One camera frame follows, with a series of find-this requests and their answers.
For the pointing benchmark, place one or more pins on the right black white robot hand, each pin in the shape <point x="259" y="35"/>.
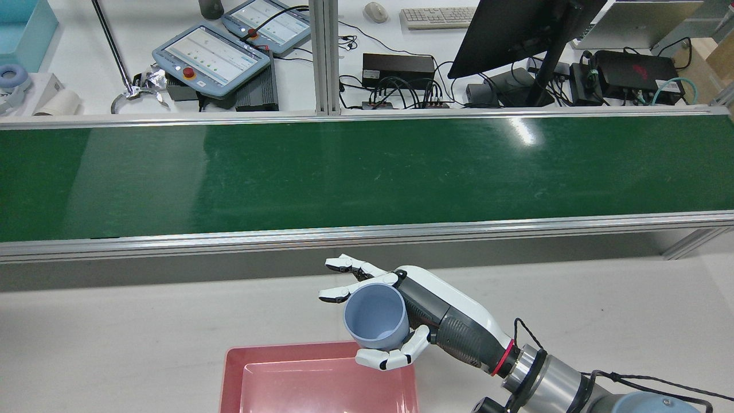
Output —
<point x="453" y="327"/>

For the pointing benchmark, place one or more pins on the light blue plastic cup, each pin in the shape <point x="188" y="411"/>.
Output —
<point x="373" y="315"/>

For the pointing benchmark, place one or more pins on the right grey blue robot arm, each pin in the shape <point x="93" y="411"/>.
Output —
<point x="562" y="384"/>

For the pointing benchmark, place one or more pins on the pink plastic box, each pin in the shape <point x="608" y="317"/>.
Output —
<point x="309" y="384"/>

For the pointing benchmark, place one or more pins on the brown cardboard box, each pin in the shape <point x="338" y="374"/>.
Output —
<point x="711" y="63"/>

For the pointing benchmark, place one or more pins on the green conveyor belt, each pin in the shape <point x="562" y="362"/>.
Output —
<point x="401" y="172"/>

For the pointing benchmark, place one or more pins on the black usb hub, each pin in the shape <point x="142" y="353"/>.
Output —
<point x="401" y="105"/>

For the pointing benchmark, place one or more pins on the small black adapter block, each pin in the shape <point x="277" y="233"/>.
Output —
<point x="584" y="83"/>

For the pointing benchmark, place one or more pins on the black computer monitor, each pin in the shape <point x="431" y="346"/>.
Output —
<point x="504" y="34"/>

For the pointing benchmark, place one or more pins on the black mini computer red logo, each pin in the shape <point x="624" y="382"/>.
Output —
<point x="628" y="71"/>

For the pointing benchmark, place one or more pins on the white computer keyboard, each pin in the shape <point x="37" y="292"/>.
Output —
<point x="438" y="17"/>

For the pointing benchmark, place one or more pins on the white computer mouse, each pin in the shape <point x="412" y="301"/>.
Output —
<point x="376" y="11"/>

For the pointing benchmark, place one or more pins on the small blue teach pendant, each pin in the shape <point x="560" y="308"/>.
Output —
<point x="269" y="23"/>

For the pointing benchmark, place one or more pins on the silver laptop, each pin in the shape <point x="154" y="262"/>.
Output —
<point x="636" y="23"/>

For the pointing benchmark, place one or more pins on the large blue teach pendant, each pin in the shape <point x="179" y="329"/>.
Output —
<point x="212" y="57"/>

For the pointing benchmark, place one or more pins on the crumpled silver foil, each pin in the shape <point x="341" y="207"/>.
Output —
<point x="150" y="80"/>

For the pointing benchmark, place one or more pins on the dark drink bottle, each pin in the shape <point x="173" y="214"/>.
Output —
<point x="211" y="8"/>

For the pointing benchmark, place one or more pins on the black metal rod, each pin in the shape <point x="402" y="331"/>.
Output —
<point x="112" y="40"/>

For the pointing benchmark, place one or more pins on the white cardboard packet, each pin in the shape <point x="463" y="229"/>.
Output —
<point x="49" y="86"/>

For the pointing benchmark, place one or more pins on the blue white tape roll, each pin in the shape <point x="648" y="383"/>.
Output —
<point x="11" y="80"/>

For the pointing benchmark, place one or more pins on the light blue storage bin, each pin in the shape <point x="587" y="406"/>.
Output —
<point x="23" y="28"/>

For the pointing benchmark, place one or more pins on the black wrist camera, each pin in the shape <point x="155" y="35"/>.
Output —
<point x="490" y="406"/>

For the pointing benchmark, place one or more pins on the black network switch box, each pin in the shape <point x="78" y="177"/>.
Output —
<point x="398" y="69"/>

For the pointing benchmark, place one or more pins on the aluminium vertical post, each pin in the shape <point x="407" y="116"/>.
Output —
<point x="325" y="57"/>

